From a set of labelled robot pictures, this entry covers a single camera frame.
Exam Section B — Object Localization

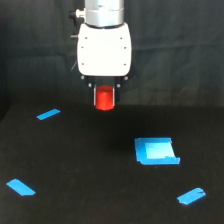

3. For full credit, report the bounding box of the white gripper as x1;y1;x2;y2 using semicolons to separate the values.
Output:
77;23;132;107

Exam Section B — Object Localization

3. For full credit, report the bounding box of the red hexagonal block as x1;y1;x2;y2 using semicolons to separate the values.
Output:
96;85;114;111

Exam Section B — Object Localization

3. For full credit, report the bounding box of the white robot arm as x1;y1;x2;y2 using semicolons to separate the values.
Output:
68;0;132;111

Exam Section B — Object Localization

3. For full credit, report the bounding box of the blue tape strip top left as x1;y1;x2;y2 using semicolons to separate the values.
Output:
37;109;60;120

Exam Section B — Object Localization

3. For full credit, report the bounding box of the blue tape strip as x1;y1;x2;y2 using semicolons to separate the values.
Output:
37;109;60;120
7;179;35;196
177;187;206;205

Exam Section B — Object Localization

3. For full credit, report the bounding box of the blue tape strip bottom left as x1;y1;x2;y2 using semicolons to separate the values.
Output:
7;179;35;196

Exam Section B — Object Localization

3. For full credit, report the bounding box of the blue tape strip bottom right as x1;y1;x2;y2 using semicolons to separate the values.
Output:
177;187;206;205

